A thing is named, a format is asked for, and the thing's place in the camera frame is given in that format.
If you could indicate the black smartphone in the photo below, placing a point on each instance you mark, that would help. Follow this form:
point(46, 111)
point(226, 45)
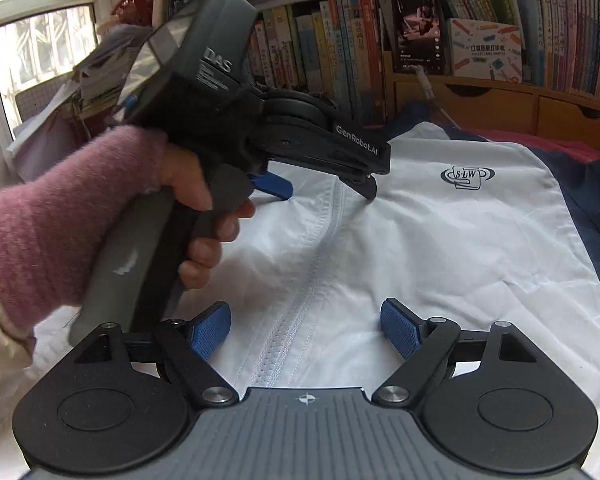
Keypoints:
point(417, 25)

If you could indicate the person's left hand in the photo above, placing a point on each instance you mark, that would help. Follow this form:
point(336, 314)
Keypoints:
point(185, 180)

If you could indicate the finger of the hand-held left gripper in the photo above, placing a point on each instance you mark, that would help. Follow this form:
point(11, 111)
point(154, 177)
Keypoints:
point(275, 187)
point(365, 187)

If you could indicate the wooden drawer organizer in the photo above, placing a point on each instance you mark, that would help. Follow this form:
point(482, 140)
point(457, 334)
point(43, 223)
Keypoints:
point(485, 105)

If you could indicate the white printed cardboard box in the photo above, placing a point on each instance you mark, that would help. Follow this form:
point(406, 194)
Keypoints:
point(485, 52)

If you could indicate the navy and white jacket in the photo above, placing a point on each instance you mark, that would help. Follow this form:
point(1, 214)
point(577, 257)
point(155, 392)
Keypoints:
point(430, 240)

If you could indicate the gridded board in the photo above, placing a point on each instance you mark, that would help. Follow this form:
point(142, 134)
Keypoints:
point(40, 102)

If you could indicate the window with white frame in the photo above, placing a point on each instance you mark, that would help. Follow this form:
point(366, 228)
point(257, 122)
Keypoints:
point(45, 35)

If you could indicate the row of upright books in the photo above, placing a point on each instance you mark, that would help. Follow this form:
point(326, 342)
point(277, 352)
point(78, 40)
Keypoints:
point(300, 45)

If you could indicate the loose white paper sheets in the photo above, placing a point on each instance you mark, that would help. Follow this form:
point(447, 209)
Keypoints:
point(35, 135)

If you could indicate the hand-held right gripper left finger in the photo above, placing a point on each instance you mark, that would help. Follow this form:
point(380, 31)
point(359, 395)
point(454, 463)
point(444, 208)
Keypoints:
point(210, 330)

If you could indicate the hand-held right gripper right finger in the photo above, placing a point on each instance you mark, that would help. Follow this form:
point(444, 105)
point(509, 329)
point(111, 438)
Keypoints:
point(400, 327)

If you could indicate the small red plastic basket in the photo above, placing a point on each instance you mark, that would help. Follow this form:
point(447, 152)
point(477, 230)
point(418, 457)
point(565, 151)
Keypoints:
point(137, 0)

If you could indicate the stack of paper workbooks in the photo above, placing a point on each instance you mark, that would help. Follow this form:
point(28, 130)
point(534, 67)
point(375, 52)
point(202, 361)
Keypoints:
point(100, 85)

